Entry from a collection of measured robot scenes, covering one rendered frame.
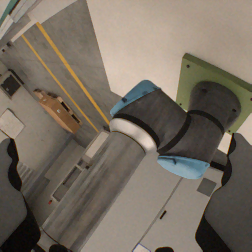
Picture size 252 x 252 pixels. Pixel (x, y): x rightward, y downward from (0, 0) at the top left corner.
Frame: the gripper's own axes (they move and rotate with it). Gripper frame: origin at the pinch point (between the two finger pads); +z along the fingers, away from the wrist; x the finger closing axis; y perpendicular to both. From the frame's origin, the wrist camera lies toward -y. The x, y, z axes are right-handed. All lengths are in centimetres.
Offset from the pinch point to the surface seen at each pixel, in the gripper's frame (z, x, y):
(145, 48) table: 51, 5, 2
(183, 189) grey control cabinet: 189, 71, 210
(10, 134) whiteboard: 638, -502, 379
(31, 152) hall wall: 686, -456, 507
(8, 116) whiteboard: 649, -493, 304
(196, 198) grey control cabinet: 171, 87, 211
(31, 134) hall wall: 707, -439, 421
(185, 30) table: 38.4, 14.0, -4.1
